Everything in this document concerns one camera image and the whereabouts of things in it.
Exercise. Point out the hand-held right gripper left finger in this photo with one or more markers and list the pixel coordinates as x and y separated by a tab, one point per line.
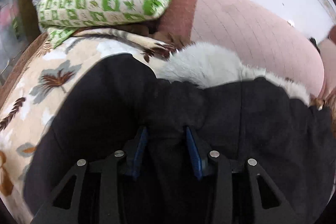
139	153

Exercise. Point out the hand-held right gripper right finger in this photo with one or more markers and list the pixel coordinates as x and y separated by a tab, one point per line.
194	153

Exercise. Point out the black coat with fur collar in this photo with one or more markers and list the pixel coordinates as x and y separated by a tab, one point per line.
249	129

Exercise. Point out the floral blanket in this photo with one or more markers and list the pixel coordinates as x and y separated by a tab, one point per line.
52	77

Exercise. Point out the pink sofa back cushion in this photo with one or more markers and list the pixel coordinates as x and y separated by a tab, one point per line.
236	29

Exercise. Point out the small black object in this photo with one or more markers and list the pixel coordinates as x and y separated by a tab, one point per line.
314	43

